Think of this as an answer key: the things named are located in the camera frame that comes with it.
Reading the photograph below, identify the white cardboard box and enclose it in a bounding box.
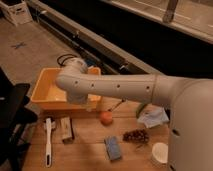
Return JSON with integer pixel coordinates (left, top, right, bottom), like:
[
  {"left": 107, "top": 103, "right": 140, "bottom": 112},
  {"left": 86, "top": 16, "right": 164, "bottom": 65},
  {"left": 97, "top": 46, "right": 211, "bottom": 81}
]
[{"left": 0, "top": 0, "right": 32, "bottom": 26}]

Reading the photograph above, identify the bunch of dark grapes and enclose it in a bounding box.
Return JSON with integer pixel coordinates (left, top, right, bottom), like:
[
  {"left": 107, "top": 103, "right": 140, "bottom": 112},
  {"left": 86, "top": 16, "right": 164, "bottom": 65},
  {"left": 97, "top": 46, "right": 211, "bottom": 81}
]
[{"left": 123, "top": 129, "right": 149, "bottom": 144}]

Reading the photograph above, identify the white dish brush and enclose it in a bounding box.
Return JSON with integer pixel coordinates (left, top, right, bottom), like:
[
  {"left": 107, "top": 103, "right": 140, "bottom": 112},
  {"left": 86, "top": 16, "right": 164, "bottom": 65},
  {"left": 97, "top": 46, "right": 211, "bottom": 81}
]
[{"left": 44, "top": 117, "right": 55, "bottom": 168}]

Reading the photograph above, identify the orange fruit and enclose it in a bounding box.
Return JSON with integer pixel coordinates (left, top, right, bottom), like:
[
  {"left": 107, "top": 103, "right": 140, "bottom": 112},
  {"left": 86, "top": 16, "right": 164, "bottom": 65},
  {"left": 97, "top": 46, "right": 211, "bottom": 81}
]
[{"left": 100, "top": 111, "right": 113, "bottom": 126}]

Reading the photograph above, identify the small cardboard box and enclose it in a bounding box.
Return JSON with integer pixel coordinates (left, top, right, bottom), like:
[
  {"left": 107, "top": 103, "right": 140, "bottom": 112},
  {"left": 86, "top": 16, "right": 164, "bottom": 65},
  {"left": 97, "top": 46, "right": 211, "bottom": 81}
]
[{"left": 60, "top": 117, "right": 75, "bottom": 143}]

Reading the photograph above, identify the blue sponge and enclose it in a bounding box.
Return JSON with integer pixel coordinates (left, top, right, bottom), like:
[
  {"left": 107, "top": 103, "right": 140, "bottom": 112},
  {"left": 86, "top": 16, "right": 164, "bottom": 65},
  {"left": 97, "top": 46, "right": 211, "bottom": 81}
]
[{"left": 104, "top": 136, "right": 122, "bottom": 161}]

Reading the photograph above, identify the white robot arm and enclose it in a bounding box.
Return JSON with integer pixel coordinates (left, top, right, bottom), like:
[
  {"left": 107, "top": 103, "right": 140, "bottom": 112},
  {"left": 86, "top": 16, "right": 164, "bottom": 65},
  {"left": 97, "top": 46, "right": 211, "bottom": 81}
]
[{"left": 56, "top": 58, "right": 213, "bottom": 171}]

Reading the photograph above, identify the blue object on floor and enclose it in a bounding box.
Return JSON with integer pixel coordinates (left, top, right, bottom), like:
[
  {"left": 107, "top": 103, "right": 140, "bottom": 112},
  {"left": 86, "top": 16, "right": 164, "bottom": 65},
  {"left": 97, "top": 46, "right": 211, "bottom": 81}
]
[{"left": 85, "top": 59, "right": 95, "bottom": 67}]

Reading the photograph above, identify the light blue cloth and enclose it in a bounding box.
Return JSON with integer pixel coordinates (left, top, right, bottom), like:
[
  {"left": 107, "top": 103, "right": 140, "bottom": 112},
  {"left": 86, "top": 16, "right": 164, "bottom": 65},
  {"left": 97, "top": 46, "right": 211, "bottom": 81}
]
[{"left": 137, "top": 107, "right": 169, "bottom": 128}]

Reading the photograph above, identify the yellow plastic bin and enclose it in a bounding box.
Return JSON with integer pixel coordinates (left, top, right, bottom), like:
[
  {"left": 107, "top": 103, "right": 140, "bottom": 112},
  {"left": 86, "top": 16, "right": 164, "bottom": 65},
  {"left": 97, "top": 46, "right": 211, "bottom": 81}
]
[{"left": 31, "top": 68, "right": 101, "bottom": 110}]

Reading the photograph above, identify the black coiled cable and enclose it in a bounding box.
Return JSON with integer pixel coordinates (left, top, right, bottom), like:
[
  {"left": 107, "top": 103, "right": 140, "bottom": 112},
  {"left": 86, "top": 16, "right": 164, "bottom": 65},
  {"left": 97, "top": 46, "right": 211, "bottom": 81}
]
[{"left": 56, "top": 53, "right": 78, "bottom": 68}]

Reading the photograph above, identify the green cucumber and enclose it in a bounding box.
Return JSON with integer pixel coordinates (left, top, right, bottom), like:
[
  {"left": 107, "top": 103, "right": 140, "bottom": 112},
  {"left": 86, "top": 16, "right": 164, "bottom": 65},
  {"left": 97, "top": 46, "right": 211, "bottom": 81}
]
[{"left": 136, "top": 103, "right": 148, "bottom": 118}]

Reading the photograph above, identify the black chair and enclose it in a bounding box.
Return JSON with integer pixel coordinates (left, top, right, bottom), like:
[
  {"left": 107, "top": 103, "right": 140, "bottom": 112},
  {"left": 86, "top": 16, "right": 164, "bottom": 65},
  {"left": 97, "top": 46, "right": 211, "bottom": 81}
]
[{"left": 0, "top": 67, "right": 38, "bottom": 171}]

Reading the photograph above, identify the white bowl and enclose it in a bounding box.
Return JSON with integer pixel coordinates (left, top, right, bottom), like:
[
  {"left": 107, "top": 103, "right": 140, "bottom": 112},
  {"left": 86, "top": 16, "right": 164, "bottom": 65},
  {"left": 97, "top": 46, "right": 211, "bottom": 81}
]
[{"left": 151, "top": 142, "right": 168, "bottom": 166}]

